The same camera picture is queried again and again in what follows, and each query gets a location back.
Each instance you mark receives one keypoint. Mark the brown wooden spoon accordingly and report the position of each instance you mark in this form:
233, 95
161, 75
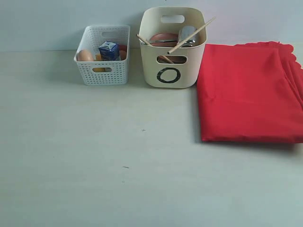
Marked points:
165, 59

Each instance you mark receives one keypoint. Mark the red cloth table mat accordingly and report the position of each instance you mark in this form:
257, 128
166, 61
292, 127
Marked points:
250, 93

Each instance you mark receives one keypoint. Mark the cream plastic bin black circle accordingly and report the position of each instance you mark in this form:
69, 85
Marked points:
170, 20

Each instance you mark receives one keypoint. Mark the white perforated plastic basket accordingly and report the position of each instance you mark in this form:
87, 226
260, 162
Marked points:
116, 72

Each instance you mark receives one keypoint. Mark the orange fried chicken nugget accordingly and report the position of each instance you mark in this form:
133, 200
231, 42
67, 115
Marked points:
123, 55

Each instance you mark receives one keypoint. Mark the table knife steel blade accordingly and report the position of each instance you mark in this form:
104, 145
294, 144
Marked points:
164, 43

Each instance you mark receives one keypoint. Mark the red sausage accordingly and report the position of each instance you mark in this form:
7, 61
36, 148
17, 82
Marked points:
122, 47

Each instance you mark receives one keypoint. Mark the yellow cheese wedge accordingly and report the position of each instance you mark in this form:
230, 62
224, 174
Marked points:
98, 58

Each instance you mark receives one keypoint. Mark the wooden chopstick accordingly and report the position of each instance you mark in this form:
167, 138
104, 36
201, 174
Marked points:
180, 44
143, 40

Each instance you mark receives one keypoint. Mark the blue white milk carton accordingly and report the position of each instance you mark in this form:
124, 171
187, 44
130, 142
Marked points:
109, 51

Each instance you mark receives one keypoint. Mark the stainless steel cup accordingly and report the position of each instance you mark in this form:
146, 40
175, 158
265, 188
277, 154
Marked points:
184, 33

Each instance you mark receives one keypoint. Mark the brown clay plate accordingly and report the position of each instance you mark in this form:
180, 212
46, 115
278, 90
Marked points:
164, 36

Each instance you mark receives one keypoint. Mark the brown egg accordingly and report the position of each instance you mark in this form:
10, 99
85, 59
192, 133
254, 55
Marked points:
84, 55

